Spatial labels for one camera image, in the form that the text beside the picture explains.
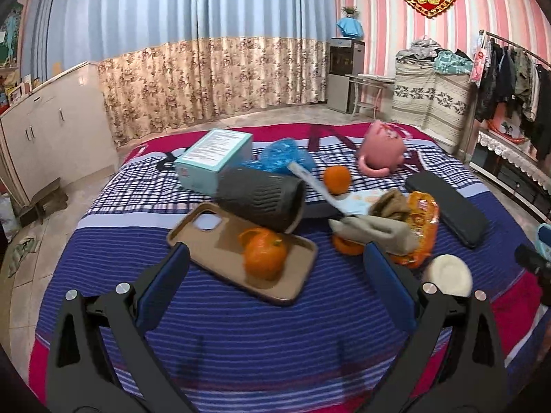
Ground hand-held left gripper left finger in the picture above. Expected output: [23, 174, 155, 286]
[45, 243, 199, 413]

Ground brown phone case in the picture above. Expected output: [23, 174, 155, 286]
[167, 203, 318, 306]

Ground white printed wrapper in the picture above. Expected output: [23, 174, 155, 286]
[342, 189, 384, 216]

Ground blue floral curtain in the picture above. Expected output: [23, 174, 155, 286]
[19, 0, 341, 147]

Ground brown sock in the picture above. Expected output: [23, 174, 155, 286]
[370, 189, 412, 224]

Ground black strap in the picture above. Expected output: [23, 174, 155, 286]
[157, 150, 187, 171]

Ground grey sock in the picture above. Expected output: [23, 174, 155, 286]
[329, 213, 420, 255]

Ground orange snack wrapper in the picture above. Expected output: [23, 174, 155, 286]
[387, 191, 440, 267]

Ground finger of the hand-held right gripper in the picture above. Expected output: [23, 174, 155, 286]
[515, 244, 551, 306]

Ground patterned beige cover cloth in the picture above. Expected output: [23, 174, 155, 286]
[391, 61, 472, 140]

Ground pink hanging bag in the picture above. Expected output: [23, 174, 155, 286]
[469, 36, 489, 87]

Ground brown floor box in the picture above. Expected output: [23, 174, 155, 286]
[19, 178, 70, 224]

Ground pile of clothes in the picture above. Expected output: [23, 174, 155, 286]
[396, 36, 474, 74]

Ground metal clothes rack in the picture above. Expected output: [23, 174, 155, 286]
[480, 30, 551, 70]

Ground teal cardboard box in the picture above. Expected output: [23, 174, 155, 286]
[173, 129, 253, 196]

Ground pink teapot toy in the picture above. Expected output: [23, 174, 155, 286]
[358, 120, 414, 177]

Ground small folding table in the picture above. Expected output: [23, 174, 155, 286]
[344, 73, 394, 121]

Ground water dispenser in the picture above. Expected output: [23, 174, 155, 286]
[326, 38, 366, 115]

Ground tangerine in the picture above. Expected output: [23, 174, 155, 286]
[324, 166, 351, 195]
[332, 234, 364, 255]
[238, 228, 288, 280]

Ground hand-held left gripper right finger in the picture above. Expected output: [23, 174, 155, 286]
[364, 241, 509, 413]

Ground light blue plastic basket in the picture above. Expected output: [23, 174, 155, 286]
[537, 223, 551, 260]

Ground green wall picture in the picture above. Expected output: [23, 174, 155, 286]
[0, 4, 23, 70]

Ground white lace cloth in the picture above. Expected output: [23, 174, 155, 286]
[478, 131, 551, 177]

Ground beige cabinet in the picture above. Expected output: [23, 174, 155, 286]
[0, 61, 119, 207]

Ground round cream lid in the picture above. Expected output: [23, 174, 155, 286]
[422, 254, 473, 297]

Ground black oblong case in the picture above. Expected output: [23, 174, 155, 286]
[405, 171, 491, 249]

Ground striped bed sheet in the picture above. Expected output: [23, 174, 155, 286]
[28, 123, 551, 413]

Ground row of hanging clothes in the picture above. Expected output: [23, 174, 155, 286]
[474, 36, 551, 160]

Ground black ribbed cylinder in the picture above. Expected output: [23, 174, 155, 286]
[214, 167, 307, 233]

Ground blue plastic bag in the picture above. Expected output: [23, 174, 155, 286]
[241, 139, 317, 177]

